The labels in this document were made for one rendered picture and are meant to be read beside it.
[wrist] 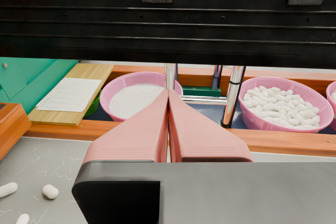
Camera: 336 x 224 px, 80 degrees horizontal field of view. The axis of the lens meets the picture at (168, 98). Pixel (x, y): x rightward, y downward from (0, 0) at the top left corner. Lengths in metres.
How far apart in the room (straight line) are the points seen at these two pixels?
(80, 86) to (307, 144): 0.67
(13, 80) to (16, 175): 0.23
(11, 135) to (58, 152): 0.11
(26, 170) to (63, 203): 0.14
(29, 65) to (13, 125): 0.21
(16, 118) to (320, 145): 0.71
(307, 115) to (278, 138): 0.19
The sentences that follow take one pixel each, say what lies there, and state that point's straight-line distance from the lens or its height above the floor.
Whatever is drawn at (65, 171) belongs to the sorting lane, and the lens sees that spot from 0.54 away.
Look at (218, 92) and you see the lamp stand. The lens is 0.78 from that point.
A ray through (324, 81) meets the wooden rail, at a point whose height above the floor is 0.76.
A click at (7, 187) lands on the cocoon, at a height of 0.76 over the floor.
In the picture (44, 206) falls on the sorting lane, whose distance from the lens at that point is 0.51.
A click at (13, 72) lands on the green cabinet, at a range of 0.65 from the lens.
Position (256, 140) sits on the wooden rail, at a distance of 0.55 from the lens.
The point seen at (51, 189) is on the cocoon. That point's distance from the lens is 0.50.
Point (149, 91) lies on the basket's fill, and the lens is 0.72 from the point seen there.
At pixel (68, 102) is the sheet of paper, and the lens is 0.67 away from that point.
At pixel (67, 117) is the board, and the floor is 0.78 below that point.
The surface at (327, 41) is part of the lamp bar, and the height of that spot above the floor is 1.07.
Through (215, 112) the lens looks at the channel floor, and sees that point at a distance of 0.74.
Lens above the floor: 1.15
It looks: 37 degrees down
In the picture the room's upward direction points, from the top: straight up
